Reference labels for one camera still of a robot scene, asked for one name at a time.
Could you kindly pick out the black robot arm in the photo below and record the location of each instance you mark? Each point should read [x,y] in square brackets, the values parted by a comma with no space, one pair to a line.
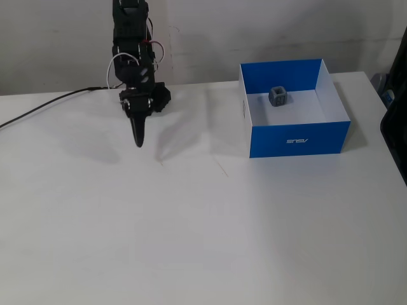
[130,35]

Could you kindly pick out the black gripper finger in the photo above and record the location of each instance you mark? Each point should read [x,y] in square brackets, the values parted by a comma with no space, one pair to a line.
[142,130]
[135,130]

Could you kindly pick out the blue and white cardboard box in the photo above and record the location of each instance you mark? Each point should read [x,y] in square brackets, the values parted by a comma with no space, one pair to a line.
[295,141]

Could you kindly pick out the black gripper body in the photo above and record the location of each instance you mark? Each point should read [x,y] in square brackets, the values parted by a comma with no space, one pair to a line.
[137,106]

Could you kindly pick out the gray cube block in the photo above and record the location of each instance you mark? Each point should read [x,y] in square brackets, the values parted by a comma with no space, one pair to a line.
[278,97]

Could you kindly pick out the gray object with blue label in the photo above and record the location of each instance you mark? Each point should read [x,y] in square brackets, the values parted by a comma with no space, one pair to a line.
[383,85]

